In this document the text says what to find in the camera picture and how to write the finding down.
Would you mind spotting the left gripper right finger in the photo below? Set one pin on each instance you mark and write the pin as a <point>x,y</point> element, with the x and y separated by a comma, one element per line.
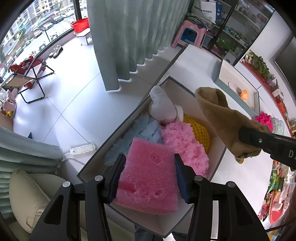
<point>220,211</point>

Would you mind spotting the shallow grey tray box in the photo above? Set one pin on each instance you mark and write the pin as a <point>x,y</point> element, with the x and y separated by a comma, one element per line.
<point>233,82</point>

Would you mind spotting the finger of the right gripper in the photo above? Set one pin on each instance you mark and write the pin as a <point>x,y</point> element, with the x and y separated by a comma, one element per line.
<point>265,141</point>

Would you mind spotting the magenta fluffy yarn ball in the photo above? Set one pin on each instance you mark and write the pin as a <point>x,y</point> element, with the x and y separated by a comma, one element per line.
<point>265,119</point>

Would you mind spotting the pink foam sponge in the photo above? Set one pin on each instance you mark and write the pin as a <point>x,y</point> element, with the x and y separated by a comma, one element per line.
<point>148,182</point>

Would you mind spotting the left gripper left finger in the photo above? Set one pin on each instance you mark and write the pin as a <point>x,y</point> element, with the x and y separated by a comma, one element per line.
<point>61,218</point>

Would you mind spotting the pink plastic stool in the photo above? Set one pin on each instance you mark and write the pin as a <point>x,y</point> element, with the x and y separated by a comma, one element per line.
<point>190,33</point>

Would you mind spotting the light pink fluffy pompom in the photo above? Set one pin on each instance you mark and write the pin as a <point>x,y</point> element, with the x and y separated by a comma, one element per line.
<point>180,137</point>

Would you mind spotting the white power strip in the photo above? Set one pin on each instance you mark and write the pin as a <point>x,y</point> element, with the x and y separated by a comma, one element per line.
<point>82,149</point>

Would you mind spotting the yellow foam net sleeve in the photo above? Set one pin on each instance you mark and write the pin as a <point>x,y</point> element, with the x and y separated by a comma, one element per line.
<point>200,132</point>

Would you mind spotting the red plastic basin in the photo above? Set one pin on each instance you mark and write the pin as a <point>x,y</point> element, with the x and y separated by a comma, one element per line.
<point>80,25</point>

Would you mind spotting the black display shelf cabinet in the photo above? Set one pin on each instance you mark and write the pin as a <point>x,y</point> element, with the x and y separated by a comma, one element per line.
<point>232,26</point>

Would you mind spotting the folding chair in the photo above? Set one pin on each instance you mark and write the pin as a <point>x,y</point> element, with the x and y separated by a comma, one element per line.
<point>27,75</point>

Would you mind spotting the pale green yarn ball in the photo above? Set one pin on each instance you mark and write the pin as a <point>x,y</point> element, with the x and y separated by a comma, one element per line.
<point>278,126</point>

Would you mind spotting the snack packages pile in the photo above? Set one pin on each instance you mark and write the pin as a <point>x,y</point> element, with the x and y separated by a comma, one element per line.
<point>279,193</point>

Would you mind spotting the tan knitted sock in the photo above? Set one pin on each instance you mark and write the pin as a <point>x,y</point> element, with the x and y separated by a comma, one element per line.
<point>226,122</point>

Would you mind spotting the light blue chenille mat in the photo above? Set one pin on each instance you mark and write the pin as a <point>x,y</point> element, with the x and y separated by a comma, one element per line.
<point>144,127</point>

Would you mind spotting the person blue jeans legs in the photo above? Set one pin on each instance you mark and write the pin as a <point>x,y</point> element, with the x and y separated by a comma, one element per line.
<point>141,235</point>

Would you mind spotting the white cloth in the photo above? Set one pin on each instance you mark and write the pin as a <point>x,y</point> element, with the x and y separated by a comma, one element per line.
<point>162,108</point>

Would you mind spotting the orange fabric flower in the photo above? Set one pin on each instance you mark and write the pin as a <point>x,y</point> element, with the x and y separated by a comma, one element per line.
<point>244,95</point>

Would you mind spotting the grey green curtain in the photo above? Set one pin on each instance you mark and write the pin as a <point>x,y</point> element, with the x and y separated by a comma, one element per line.
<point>126,33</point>

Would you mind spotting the green potted plant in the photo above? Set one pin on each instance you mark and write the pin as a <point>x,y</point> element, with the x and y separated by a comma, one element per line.
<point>257,64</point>

